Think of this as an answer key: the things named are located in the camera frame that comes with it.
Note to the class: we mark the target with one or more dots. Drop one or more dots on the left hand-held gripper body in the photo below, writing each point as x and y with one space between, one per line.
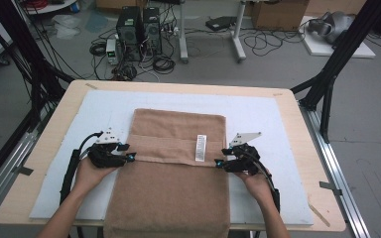
104 157

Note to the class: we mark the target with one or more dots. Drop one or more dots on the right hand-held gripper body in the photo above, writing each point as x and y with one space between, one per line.
244 162

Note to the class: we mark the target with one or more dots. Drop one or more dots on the brown towel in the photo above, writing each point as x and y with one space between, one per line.
165 198

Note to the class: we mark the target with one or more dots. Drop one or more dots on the person's left hand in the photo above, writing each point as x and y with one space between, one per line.
91 177

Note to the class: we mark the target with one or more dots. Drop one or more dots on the person's right hand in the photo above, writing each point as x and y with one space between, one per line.
256 186

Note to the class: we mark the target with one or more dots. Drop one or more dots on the white grid mat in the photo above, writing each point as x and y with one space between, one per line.
178 99

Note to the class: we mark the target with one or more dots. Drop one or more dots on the black tape piece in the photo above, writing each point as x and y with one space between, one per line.
25 170

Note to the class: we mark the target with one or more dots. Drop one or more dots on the grey tape piece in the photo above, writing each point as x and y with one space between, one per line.
330 187

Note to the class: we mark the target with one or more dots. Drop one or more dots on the thin wooden stick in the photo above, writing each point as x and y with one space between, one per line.
319 214

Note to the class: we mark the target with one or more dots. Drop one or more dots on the white power supply unit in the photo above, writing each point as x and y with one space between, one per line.
112 51

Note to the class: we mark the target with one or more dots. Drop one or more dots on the large black computer tower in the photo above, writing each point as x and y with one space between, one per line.
129 29

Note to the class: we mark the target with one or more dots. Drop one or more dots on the slim black computer tower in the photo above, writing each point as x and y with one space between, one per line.
152 29

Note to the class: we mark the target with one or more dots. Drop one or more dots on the black flat device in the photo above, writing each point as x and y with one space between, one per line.
220 23

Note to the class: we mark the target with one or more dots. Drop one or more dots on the white floor board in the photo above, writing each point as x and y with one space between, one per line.
320 48

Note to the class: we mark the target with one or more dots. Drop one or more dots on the brown cardboard box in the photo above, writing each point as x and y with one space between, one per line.
278 15

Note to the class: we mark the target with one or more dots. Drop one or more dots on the white round table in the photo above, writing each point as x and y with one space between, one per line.
53 6

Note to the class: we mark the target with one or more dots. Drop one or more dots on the grey rounded device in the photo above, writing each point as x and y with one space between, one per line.
335 24

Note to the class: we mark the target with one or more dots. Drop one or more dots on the aluminium rail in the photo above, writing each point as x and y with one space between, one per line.
327 158
20 148

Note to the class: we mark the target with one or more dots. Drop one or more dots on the white table frame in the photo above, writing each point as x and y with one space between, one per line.
183 33

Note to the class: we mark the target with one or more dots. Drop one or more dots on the black frame strut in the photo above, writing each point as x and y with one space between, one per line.
344 49

